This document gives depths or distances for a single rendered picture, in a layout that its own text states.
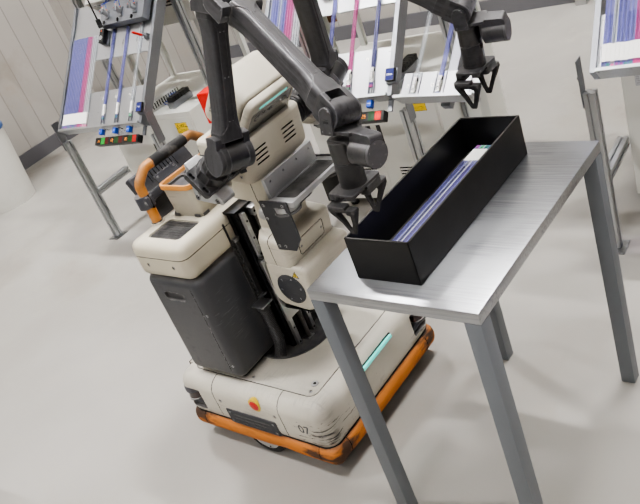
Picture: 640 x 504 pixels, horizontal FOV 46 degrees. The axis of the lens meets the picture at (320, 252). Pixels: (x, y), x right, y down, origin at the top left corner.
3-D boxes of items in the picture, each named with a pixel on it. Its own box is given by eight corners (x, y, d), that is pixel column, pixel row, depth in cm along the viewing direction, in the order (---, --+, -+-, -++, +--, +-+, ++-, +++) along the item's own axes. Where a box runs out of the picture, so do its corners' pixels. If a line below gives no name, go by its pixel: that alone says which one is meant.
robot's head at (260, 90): (198, 117, 203) (207, 76, 192) (247, 83, 216) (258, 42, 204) (239, 148, 201) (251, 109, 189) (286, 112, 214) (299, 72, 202)
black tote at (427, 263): (469, 154, 208) (459, 117, 203) (527, 153, 197) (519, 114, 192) (358, 278, 174) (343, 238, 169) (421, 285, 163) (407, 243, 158)
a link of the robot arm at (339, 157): (338, 125, 154) (319, 138, 151) (362, 128, 149) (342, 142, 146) (347, 154, 158) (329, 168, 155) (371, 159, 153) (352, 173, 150)
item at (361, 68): (391, 95, 295) (387, 93, 293) (263, 109, 335) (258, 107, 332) (396, 48, 297) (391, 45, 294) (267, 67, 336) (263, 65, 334)
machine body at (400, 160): (466, 208, 346) (431, 83, 316) (340, 209, 388) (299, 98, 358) (513, 139, 388) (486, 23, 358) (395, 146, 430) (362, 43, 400)
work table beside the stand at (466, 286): (400, 511, 216) (306, 289, 178) (502, 351, 258) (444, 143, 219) (551, 565, 187) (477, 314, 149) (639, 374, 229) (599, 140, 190)
